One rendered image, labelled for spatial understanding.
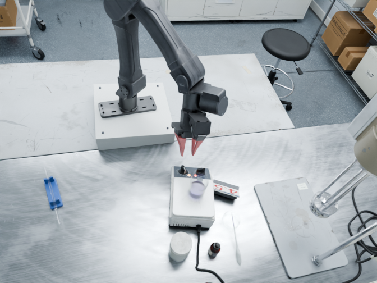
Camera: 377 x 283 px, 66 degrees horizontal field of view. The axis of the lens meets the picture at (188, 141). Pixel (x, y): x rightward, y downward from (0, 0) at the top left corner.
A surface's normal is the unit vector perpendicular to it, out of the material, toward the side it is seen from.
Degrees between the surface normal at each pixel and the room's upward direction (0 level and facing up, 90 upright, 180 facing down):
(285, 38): 1
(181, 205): 0
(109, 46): 0
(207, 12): 90
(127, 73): 74
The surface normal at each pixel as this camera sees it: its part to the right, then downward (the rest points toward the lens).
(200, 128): 0.29, 0.41
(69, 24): 0.12, -0.59
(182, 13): 0.22, 0.80
